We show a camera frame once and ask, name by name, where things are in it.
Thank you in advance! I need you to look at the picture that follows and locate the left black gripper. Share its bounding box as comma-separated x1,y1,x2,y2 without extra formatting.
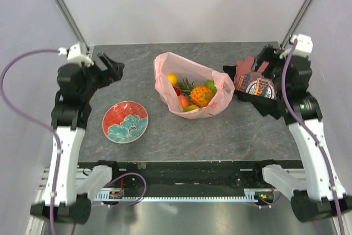
79,53,123,101

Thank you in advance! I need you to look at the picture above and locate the pink plastic bag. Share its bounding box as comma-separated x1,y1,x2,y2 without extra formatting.
153,52,235,119

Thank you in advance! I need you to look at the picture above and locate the yellow mango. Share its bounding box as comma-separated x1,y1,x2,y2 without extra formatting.
167,73,178,86

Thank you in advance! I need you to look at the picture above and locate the red apple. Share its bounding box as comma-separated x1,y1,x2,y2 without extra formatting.
173,86,181,96

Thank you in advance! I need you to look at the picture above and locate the green apple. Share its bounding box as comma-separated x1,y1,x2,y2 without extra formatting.
205,80,217,94

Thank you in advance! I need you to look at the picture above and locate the peach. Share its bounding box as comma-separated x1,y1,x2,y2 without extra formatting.
178,95,190,109

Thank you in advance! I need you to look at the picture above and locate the pineapple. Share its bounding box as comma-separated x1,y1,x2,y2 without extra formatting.
175,78,214,107

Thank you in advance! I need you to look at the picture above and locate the orange green mango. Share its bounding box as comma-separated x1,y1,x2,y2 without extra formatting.
183,105,199,112

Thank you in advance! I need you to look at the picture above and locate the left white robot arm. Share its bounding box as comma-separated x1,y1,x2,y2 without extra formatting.
30,52,124,224

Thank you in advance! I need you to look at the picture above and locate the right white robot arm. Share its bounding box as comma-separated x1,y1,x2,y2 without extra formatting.
251,44,351,222

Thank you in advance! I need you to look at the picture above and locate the red printed t-shirt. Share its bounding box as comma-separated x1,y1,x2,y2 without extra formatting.
234,56,276,100

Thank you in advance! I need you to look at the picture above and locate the black cloth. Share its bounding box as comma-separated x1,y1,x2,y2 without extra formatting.
223,65,281,119

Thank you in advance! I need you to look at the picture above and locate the white fruit plate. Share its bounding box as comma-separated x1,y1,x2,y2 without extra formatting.
102,101,149,144

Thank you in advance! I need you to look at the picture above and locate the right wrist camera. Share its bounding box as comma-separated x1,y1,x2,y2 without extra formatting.
279,34,313,59

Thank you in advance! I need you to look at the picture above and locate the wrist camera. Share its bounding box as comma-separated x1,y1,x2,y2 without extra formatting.
279,34,313,59
58,42,94,67

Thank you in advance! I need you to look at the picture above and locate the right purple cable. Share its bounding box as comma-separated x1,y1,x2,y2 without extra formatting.
252,39,346,235

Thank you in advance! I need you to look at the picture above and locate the purple cable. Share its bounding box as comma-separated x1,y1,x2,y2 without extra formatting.
252,39,346,235
0,49,148,235

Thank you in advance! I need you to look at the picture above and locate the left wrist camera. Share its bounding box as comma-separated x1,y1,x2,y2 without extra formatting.
58,42,94,67

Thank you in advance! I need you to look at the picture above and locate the left aluminium frame post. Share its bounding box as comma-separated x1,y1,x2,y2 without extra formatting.
54,0,90,51

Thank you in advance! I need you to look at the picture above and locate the aluminium frame post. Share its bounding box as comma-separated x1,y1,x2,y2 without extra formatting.
279,0,314,48
54,0,90,51

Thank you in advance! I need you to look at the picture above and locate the right aluminium frame post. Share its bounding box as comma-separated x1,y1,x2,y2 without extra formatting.
279,0,314,48

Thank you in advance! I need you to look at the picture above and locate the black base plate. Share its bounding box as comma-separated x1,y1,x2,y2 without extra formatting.
78,159,287,201

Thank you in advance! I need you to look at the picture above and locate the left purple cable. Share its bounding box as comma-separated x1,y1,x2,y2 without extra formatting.
0,49,148,235

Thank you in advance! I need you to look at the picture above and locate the slotted cable duct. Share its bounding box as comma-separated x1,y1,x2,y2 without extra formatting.
94,184,257,203

